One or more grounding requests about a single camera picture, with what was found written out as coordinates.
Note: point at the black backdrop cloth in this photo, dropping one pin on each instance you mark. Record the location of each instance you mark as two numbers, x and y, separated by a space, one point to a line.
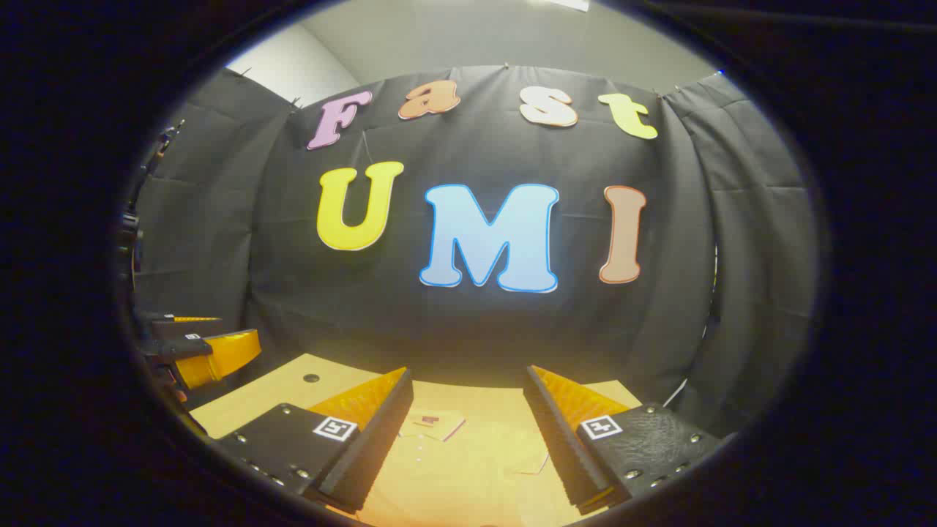
293 256

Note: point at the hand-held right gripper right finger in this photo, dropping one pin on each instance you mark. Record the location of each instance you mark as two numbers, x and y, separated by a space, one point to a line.
567 446

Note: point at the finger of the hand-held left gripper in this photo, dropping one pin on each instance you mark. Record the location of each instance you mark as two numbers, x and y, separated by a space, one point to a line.
172 327
179 347

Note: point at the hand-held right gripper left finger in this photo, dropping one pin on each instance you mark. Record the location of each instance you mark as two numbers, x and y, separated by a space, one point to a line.
370 446

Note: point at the orange T-shirt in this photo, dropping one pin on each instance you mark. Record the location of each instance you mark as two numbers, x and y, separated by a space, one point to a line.
468 468

